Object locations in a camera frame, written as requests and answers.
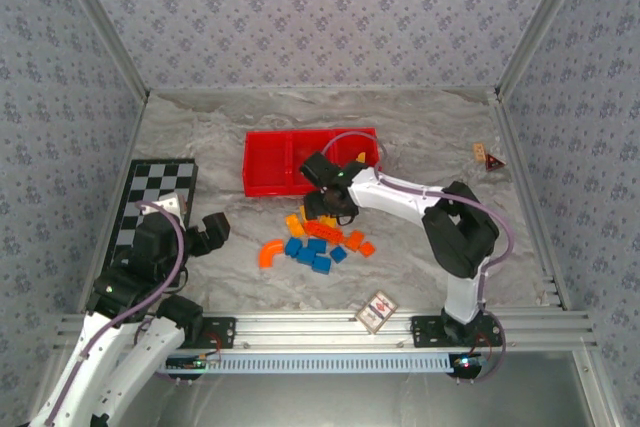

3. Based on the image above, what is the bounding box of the long orange lego brick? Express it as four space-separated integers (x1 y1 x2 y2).
304 220 345 244

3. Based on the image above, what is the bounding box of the aluminium front rail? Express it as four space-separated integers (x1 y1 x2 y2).
54 310 599 354

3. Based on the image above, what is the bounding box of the aluminium back rail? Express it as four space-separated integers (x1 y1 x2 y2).
144 85 501 97

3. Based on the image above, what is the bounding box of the aluminium corner post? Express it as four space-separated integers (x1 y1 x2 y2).
497 0 599 101
47 0 151 101

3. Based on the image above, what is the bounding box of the black grey checkerboard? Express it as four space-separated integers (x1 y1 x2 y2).
102 159 199 293

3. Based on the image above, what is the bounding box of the playing card box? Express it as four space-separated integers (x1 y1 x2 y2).
354 290 400 336

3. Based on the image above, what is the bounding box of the red three-compartment plastic tray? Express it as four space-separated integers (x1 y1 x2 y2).
242 127 384 198

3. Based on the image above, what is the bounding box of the small circuit board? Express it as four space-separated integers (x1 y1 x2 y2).
164 354 221 373
449 352 494 373

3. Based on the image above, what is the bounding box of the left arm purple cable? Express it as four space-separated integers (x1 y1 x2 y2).
29 199 186 427

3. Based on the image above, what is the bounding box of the aluminium side rail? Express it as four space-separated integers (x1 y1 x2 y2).
489 89 572 311
77 91 151 316

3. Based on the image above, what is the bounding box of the orange curved lego piece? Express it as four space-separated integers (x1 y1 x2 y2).
258 239 285 270

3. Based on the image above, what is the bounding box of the light blue cable duct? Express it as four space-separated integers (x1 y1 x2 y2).
154 350 459 376

